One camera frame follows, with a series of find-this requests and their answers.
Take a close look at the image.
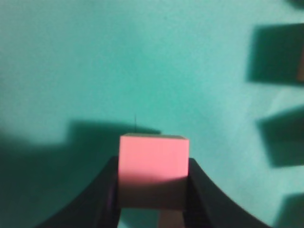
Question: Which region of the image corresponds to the green cloth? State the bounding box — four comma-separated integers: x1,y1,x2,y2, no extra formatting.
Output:
0,0,304,228

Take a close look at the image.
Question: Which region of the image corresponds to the pink wooden cube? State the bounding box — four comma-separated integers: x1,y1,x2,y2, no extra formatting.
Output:
296,49,304,83
118,133,190,210

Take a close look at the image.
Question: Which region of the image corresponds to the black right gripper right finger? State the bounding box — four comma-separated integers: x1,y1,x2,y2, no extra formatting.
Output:
183,158,269,228

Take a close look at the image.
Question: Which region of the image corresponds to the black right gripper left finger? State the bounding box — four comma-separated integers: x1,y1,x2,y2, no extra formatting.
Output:
37,156,119,228

